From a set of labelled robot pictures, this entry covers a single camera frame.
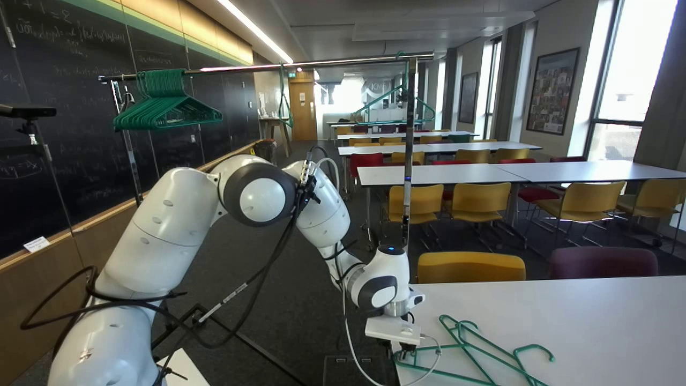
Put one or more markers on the white board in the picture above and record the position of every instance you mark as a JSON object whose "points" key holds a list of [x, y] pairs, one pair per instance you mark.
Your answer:
{"points": [[182, 367]]}

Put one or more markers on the long white table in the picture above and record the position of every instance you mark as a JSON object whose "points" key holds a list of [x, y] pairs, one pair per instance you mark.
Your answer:
{"points": [[591, 173], [442, 149], [400, 135], [429, 174]]}

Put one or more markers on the black stereo camera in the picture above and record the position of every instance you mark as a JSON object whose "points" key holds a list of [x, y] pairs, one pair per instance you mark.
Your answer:
{"points": [[29, 113]]}

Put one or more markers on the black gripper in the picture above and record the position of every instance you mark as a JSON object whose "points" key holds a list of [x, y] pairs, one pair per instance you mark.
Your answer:
{"points": [[406, 348]]}

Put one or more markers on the red chair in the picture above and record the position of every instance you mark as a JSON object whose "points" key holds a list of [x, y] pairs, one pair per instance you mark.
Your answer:
{"points": [[364, 163], [537, 194]]}

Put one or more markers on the metal clothes rack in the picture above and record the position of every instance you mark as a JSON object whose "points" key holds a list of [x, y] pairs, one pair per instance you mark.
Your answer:
{"points": [[408, 143]]}

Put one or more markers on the large framed wall picture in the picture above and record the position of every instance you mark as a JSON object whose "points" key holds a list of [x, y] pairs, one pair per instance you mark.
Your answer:
{"points": [[554, 92]]}

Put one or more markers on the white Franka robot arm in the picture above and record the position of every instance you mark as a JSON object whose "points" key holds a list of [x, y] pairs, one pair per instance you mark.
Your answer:
{"points": [[172, 229]]}

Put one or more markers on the purple chair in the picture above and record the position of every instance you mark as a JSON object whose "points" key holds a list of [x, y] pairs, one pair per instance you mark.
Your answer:
{"points": [[603, 262]]}

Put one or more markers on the wooden door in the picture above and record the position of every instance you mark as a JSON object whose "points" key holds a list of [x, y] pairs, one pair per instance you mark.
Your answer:
{"points": [[302, 108]]}

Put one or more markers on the green hanger stack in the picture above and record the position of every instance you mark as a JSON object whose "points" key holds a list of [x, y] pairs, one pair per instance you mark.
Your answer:
{"points": [[167, 114]]}

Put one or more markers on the yellow plastic chair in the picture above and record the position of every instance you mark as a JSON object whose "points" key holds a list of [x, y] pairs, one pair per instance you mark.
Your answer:
{"points": [[472, 155], [472, 269], [397, 157], [657, 199], [480, 202], [586, 202], [429, 205], [510, 155]]}

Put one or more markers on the ceiling light strip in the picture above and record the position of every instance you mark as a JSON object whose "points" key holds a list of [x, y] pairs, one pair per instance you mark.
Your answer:
{"points": [[250, 24]]}

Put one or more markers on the black floor frame bar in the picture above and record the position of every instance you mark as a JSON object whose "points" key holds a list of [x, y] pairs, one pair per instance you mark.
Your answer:
{"points": [[250, 347]]}

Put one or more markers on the black chalkboard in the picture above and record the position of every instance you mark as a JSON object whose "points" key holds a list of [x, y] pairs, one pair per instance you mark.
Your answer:
{"points": [[56, 71]]}

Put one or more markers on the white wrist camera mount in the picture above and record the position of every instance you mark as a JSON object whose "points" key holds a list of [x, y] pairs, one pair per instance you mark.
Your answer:
{"points": [[389, 331]]}

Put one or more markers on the wooden wall panel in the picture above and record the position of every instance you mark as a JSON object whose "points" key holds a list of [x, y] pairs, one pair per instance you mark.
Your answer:
{"points": [[13, 300]]}

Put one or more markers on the black camera stand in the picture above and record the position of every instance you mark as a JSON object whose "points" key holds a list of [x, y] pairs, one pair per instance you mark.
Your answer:
{"points": [[31, 131]]}

